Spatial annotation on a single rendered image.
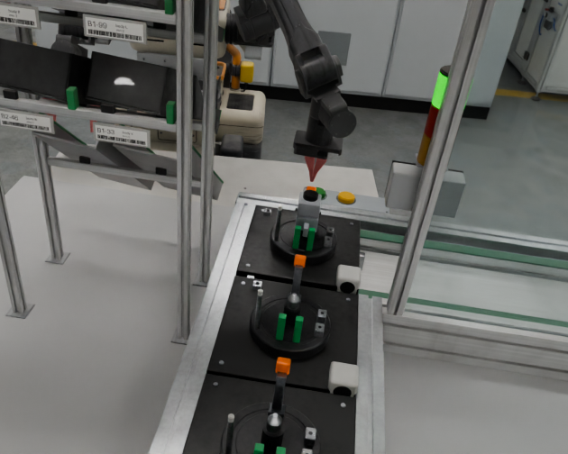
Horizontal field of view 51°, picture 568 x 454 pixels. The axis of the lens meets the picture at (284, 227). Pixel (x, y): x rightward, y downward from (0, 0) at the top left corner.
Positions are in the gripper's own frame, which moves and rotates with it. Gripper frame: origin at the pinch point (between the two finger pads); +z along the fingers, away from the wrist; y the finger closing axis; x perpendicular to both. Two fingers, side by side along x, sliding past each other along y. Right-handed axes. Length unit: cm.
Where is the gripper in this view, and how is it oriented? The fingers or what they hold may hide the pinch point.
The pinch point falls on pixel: (312, 177)
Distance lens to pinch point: 130.9
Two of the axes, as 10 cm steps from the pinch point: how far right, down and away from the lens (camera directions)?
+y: 9.9, 1.7, -0.3
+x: 1.2, -5.4, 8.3
